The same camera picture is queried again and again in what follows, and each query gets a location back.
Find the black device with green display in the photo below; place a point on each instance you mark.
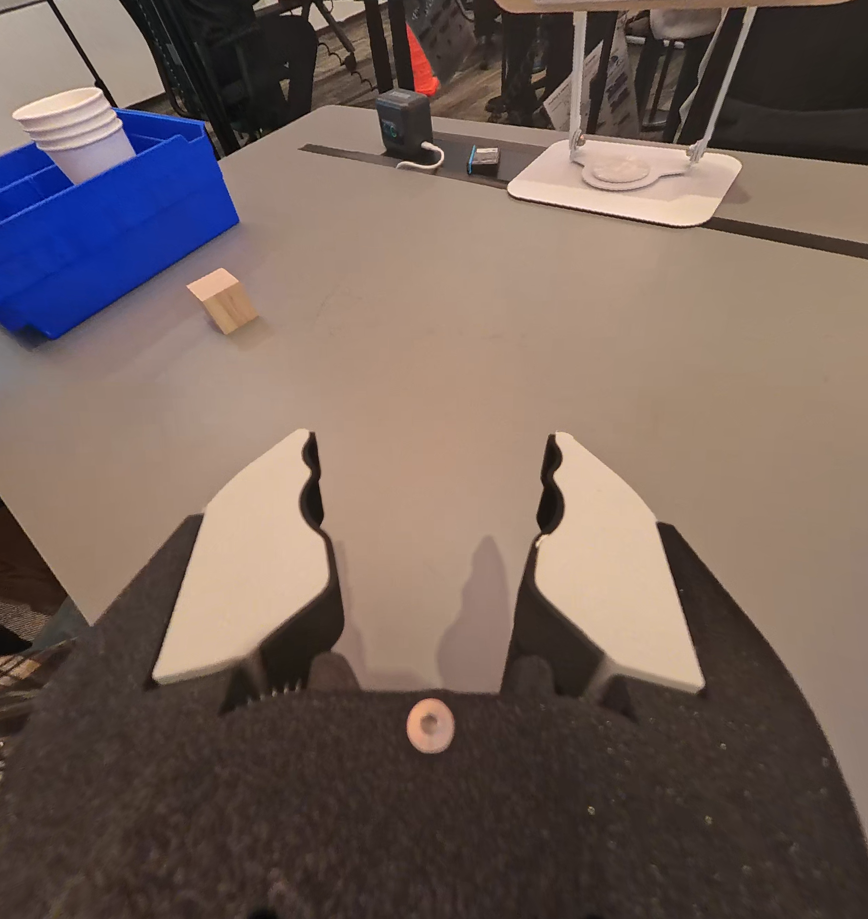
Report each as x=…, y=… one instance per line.
x=402, y=122

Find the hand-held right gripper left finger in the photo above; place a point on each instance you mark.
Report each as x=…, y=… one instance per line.
x=254, y=574

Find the small black box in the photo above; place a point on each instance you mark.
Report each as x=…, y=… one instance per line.
x=484, y=161

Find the dark printed sheet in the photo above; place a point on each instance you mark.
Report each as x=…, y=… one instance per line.
x=441, y=36

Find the orange traffic cone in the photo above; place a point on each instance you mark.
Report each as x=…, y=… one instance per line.
x=421, y=68

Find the wooden cube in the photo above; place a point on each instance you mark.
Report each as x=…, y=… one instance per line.
x=226, y=301

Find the white board stand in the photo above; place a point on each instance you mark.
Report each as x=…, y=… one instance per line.
x=635, y=194

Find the blue plastic bin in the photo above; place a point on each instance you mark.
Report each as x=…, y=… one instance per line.
x=104, y=237

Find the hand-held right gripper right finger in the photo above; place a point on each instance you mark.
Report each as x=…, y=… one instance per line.
x=613, y=581

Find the stack of white paper cups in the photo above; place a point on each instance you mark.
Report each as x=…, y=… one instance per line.
x=93, y=161

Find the hanging printed paper sheet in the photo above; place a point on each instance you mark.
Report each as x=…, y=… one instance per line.
x=606, y=93

